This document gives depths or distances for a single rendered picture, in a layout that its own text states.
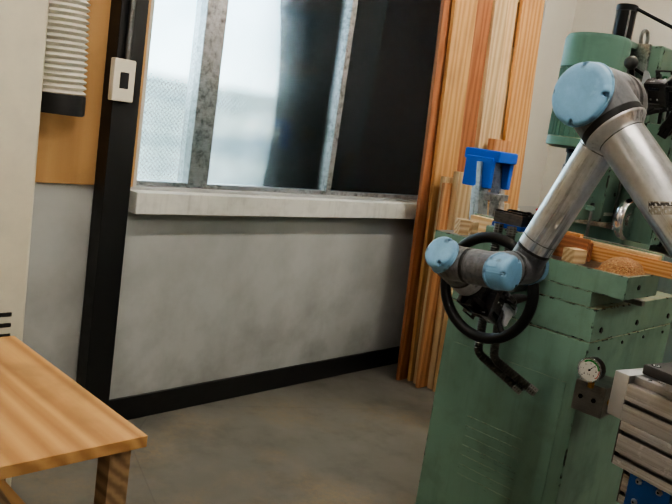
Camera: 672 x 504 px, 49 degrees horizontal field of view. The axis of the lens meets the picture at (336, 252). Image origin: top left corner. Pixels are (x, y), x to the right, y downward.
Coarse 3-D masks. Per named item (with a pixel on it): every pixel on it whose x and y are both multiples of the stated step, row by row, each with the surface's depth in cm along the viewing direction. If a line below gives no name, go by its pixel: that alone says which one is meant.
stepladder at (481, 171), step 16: (480, 160) 292; (496, 160) 289; (512, 160) 297; (464, 176) 297; (480, 176) 291; (496, 176) 303; (480, 192) 292; (496, 192) 303; (480, 208) 293; (496, 208) 304
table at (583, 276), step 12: (456, 240) 218; (552, 264) 197; (564, 264) 195; (576, 264) 193; (588, 264) 196; (600, 264) 200; (552, 276) 197; (564, 276) 195; (576, 276) 193; (588, 276) 190; (600, 276) 188; (612, 276) 186; (624, 276) 184; (636, 276) 187; (648, 276) 192; (588, 288) 190; (600, 288) 188; (612, 288) 186; (624, 288) 184; (636, 288) 188; (648, 288) 194
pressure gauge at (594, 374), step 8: (584, 360) 185; (592, 360) 184; (600, 360) 184; (584, 368) 185; (592, 368) 184; (600, 368) 182; (584, 376) 185; (592, 376) 184; (600, 376) 182; (592, 384) 186
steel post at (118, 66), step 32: (128, 0) 229; (128, 32) 229; (128, 64) 230; (128, 96) 233; (128, 128) 238; (96, 160) 240; (128, 160) 241; (96, 192) 240; (128, 192) 243; (96, 224) 240; (96, 256) 241; (96, 288) 242; (96, 320) 245; (96, 352) 248; (96, 384) 250
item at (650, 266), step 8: (600, 248) 204; (592, 256) 206; (600, 256) 204; (608, 256) 202; (616, 256) 201; (624, 256) 199; (632, 256) 198; (640, 256) 197; (648, 264) 195; (656, 264) 194; (664, 264) 192; (648, 272) 195; (656, 272) 194; (664, 272) 192
